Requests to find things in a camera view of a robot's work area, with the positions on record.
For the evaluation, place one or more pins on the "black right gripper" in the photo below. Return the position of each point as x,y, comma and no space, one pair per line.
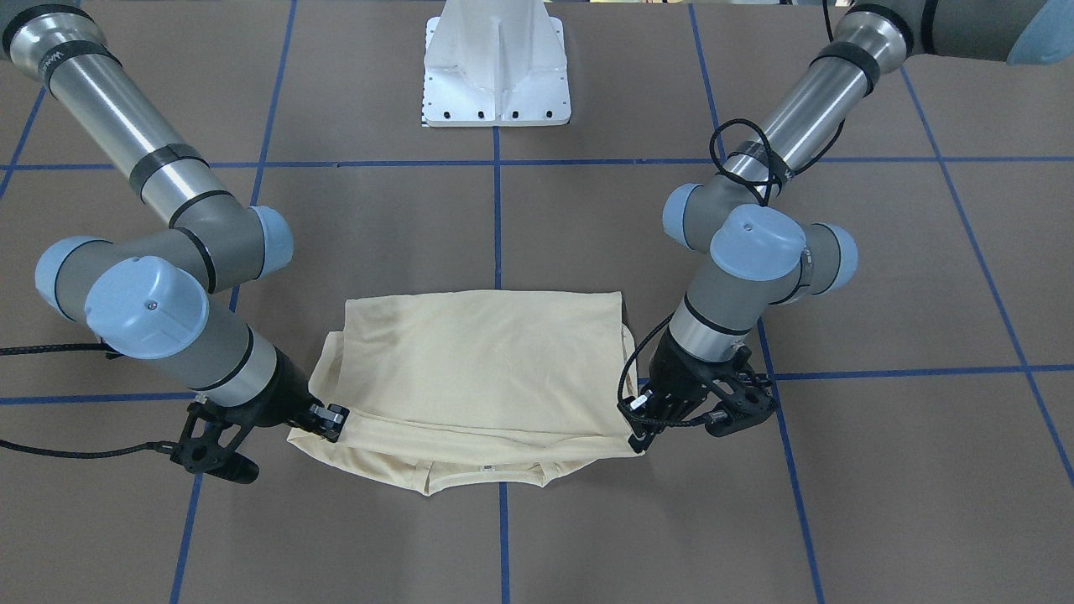
283,392

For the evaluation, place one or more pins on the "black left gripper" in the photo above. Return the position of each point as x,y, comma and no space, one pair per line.
674,375

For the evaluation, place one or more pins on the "beige long-sleeve graphic shirt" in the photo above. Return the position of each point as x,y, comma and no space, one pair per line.
452,389

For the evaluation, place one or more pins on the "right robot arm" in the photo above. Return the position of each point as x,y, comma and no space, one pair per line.
154,298

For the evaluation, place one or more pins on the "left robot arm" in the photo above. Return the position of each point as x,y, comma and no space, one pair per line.
882,227

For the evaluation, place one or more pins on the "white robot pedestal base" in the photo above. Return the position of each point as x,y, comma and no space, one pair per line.
495,64

